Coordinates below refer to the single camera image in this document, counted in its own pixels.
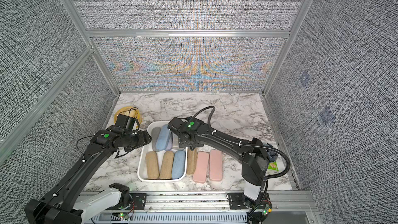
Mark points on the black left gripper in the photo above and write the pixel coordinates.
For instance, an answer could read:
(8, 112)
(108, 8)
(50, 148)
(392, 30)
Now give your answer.
(144, 138)

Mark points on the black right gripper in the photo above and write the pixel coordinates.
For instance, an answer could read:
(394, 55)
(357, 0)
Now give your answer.
(182, 144)

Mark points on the tan glasses case front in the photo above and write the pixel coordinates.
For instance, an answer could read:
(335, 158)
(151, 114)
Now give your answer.
(191, 161)

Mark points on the tan glasses case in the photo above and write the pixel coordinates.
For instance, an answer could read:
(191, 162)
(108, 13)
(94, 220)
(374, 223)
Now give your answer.
(191, 161)
(152, 165)
(167, 165)

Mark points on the pink glasses case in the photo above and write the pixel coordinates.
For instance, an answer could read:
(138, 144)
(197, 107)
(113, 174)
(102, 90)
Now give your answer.
(200, 173)
(215, 165)

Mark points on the grey fabric glasses case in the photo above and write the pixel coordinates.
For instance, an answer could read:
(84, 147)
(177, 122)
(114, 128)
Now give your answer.
(155, 134)

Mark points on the grey rectangular glasses case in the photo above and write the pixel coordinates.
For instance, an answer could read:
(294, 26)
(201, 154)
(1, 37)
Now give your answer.
(175, 143)

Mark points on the purple fabric glasses case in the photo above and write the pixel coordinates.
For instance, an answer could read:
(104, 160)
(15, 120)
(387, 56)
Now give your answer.
(169, 143)

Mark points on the tan glasses case back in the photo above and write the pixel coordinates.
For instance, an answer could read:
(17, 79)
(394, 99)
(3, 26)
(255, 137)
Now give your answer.
(167, 165)

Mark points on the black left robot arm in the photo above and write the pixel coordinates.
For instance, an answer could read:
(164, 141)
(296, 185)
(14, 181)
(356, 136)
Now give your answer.
(60, 205)

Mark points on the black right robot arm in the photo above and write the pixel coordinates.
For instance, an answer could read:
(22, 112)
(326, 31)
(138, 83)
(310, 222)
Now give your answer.
(254, 155)

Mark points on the white plastic storage tray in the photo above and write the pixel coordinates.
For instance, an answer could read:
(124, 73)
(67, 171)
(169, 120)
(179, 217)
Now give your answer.
(142, 171)

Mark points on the yellow bamboo steamer basket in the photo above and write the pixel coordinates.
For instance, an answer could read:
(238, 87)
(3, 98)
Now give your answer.
(129, 111)

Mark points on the dark round object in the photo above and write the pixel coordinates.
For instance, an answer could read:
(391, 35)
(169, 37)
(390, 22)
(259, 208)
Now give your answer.
(272, 155)

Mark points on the green packet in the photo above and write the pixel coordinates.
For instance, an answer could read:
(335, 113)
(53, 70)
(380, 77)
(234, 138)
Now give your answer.
(273, 166)

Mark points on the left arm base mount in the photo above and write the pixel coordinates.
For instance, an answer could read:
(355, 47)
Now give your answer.
(136, 201)

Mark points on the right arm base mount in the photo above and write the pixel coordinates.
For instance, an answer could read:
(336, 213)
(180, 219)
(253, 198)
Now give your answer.
(240, 201)

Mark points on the aluminium front rail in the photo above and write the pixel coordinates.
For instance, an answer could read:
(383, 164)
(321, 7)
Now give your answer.
(211, 201)

